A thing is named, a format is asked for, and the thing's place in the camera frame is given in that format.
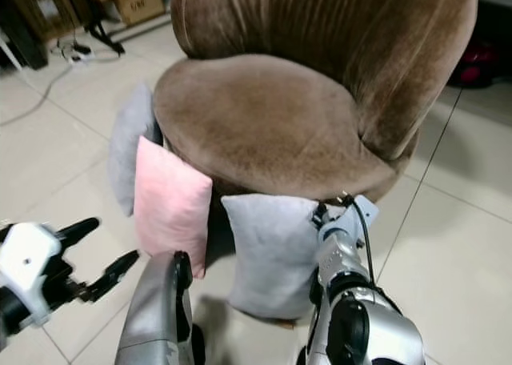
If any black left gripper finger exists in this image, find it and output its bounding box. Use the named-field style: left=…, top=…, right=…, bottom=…
left=86, top=250, right=141, bottom=303
left=54, top=217, right=101, bottom=248

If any grey square pillow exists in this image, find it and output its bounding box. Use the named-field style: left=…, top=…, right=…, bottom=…
left=108, top=82, right=162, bottom=216
left=222, top=193, right=322, bottom=322

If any pink square pillow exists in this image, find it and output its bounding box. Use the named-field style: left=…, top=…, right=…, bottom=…
left=133, top=136, right=214, bottom=278

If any brown velvet armchair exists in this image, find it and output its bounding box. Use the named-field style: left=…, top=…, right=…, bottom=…
left=152, top=0, right=479, bottom=202

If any black metal table foot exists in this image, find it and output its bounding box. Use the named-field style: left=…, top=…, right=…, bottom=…
left=84, top=21, right=126, bottom=56

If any red object under table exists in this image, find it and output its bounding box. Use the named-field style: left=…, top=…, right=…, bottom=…
left=448, top=41, right=502, bottom=90

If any dark labelled cardboard box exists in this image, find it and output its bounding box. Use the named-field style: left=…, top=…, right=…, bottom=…
left=4, top=0, right=85, bottom=42

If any printed cardboard box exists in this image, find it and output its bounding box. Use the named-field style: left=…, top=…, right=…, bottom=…
left=116, top=0, right=166, bottom=26

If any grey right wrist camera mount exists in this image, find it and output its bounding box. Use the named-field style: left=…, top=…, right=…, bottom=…
left=332, top=194, right=379, bottom=239

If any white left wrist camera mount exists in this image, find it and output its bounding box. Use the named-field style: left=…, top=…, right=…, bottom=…
left=0, top=223, right=66, bottom=326

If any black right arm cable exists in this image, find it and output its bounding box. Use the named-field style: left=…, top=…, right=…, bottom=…
left=338, top=192, right=378, bottom=282

